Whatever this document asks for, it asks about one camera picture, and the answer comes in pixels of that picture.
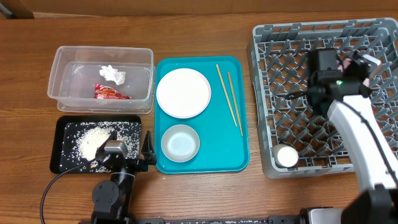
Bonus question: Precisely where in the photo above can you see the small white cup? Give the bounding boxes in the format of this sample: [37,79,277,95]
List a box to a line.
[272,144,299,168]

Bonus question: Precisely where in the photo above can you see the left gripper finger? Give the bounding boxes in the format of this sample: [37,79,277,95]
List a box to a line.
[98,131,117,149]
[141,131,157,165]

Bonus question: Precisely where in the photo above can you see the pile of rice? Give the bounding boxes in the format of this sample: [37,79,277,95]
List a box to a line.
[59,121,141,172]

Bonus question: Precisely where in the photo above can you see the red snack wrapper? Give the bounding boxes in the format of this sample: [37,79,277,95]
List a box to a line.
[94,84,131,100]

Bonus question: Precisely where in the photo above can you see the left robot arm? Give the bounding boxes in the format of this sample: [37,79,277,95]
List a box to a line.
[91,131,157,223]

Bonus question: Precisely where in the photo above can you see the white tissue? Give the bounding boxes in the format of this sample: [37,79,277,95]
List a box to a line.
[99,65,126,85]

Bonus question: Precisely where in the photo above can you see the grey bowl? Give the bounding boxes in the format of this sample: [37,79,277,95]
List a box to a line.
[161,124,200,163]

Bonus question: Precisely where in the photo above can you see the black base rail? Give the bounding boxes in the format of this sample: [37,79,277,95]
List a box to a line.
[138,215,307,224]

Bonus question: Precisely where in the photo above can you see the large white plate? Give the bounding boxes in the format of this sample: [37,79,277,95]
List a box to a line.
[156,68,211,119]

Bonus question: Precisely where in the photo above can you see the black tray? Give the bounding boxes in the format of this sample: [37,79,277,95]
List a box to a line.
[50,115,141,174]

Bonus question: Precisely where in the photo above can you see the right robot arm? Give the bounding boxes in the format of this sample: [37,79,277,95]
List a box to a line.
[301,49,397,223]

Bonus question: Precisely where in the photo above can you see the clear plastic bin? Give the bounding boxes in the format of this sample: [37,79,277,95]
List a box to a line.
[47,46,155,114]

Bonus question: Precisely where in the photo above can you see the teal serving tray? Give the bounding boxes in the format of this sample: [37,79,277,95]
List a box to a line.
[154,56,250,174]

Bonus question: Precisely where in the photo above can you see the grey dishwasher rack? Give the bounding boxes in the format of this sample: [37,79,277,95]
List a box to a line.
[247,18,397,179]

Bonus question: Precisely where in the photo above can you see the wooden chopstick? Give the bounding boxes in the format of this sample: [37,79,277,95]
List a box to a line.
[228,71,244,137]
[216,64,237,127]

